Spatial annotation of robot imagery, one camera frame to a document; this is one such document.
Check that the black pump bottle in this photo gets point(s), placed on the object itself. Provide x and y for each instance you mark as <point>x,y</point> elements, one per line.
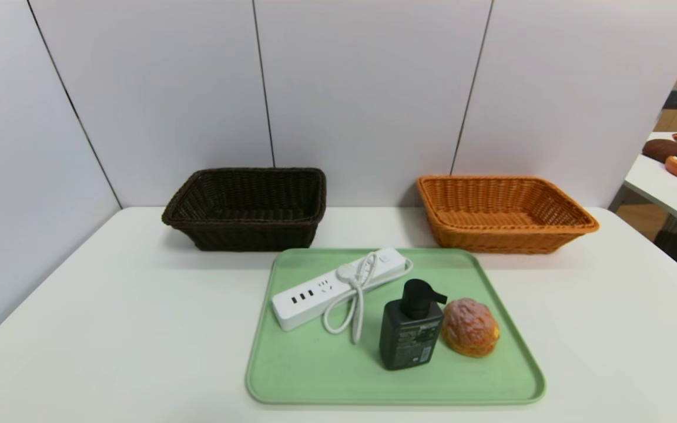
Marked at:
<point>409,343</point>

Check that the brown cream puff bread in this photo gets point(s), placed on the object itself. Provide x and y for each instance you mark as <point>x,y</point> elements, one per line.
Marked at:
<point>468,329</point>

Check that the dark brown wicker basket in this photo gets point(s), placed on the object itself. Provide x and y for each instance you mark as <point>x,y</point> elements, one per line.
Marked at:
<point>244,232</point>

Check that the orange wicker basket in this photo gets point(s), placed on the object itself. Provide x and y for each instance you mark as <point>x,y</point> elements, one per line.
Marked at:
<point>491,239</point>

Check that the light green plastic tray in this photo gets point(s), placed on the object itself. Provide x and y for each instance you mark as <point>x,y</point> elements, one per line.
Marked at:
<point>409,382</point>

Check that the white side table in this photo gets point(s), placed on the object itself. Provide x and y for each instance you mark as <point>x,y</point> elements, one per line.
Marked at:
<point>667,189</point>

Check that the small dark grey box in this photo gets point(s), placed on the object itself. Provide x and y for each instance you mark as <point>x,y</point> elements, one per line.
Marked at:
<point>674,98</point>

